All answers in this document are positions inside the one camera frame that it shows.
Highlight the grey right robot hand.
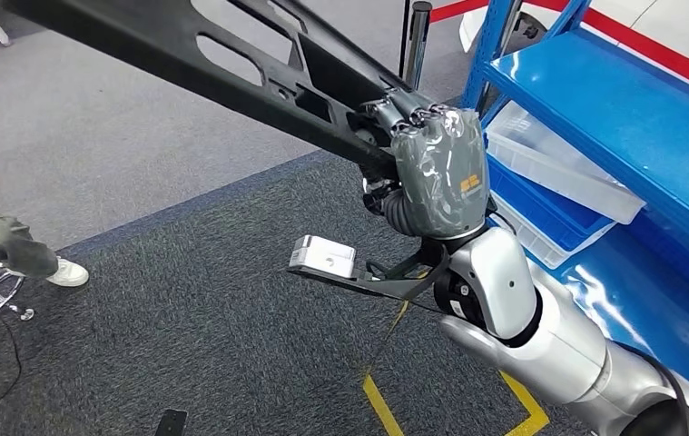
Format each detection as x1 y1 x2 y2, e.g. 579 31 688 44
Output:
359 99 493 241

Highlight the long black plastic part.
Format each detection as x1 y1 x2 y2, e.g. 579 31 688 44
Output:
0 0 441 182

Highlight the blue metal shelf rack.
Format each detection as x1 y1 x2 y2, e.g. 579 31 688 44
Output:
461 0 689 431

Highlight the translucent white plastic bin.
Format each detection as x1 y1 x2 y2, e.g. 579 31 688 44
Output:
485 100 647 225

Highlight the white car with red stripe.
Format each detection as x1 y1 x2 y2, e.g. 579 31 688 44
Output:
458 0 689 101

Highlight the person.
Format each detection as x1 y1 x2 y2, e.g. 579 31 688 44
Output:
0 157 90 365

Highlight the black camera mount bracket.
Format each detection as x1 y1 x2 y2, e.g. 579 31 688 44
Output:
286 243 450 302

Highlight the chrome stanchion post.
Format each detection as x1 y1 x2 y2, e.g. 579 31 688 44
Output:
400 0 434 92

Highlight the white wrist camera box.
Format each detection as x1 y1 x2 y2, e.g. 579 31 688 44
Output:
288 234 358 279

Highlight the black upper arm cable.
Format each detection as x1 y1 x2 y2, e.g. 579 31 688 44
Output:
620 345 689 436

